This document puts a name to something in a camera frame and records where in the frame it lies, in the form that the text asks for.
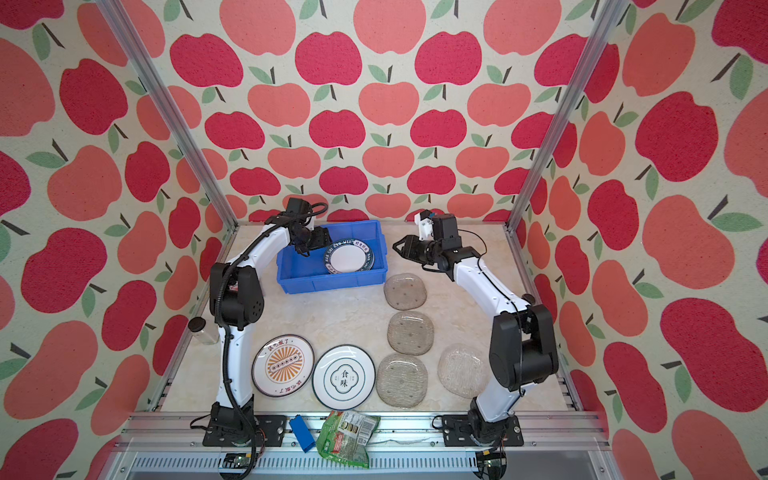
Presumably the clear glass plate top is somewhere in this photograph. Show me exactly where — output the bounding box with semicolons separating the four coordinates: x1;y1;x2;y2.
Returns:
383;273;428;311

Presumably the clear glass plate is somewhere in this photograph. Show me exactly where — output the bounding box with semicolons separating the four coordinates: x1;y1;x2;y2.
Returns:
437;343;490;399
387;310;435;356
376;353;429;408
383;273;428;311

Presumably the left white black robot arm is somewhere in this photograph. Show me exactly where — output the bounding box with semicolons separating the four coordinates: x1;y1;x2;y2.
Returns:
203;221;332;448

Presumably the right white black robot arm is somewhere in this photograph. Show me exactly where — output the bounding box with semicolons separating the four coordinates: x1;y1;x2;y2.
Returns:
392;235;559;446

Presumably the blue plastic bin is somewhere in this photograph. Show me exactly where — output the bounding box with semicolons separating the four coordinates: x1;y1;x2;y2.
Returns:
277;220;388;294

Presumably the clear glass plate middle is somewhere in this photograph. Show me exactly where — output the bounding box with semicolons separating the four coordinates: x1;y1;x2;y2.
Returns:
387;310;435;356

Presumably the clear glass plate right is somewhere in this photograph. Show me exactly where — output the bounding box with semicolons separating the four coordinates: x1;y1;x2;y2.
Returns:
437;343;490;399

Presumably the clear glass plate bottom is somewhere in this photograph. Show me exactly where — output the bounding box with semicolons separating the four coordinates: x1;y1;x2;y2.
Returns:
376;353;429;408

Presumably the orange sunburst plate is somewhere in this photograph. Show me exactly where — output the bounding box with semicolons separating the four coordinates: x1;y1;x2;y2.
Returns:
251;334;315;398

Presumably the small jar black lid left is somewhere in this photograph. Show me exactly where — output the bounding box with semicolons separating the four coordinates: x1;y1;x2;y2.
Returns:
187;316;220;345

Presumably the white plate black emblem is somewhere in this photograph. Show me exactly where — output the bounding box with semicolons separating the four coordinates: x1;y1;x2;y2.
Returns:
312;344;376;411

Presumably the blue rectangular block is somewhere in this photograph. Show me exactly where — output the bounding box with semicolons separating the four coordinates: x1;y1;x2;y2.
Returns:
289;414;316;453

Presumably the green snack packet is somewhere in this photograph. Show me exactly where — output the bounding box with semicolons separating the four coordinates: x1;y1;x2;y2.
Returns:
316;410;380;469

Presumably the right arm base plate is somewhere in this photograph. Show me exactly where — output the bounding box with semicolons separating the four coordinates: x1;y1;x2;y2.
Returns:
433;415;525;448

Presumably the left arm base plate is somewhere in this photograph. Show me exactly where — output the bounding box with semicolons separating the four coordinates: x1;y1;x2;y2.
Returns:
202;415;287;449

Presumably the aluminium front frame rail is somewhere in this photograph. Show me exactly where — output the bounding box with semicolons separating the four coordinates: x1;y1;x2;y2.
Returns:
91;411;622;479

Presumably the aluminium left corner post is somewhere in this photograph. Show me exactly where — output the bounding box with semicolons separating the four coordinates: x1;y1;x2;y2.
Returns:
96;0;238;233

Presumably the aluminium corner post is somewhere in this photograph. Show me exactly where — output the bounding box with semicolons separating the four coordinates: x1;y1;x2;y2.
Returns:
505;0;630;237
96;0;238;233

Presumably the aluminium right corner post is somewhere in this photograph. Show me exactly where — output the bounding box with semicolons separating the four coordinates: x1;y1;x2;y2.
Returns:
505;0;630;237

